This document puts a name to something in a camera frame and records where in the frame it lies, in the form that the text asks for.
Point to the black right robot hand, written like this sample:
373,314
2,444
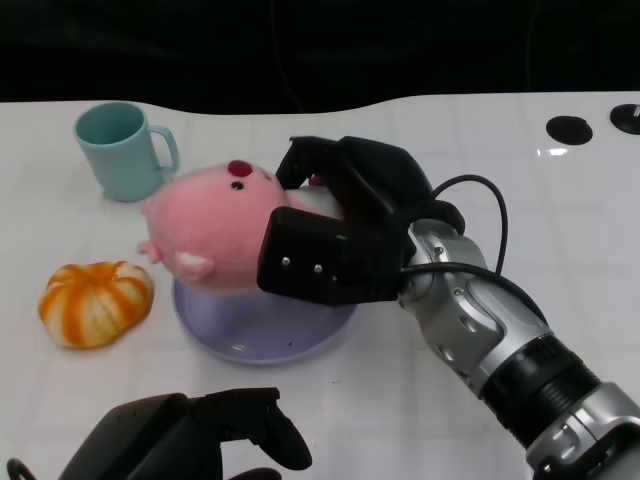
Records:
370,200

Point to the black table cap with stem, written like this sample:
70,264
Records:
627,120

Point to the lavender plastic plate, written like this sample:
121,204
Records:
280,330

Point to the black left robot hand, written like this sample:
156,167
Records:
160,435

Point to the pink plush doll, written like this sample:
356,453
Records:
210,225

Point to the orange striped pumpkin toy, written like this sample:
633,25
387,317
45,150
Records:
92,305

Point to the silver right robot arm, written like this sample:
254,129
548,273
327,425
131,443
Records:
475,310

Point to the black backdrop cloth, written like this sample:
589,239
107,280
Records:
150,45

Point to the teal plastic mug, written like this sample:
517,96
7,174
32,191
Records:
117,160

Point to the flat black round table cap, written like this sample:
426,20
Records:
569,130

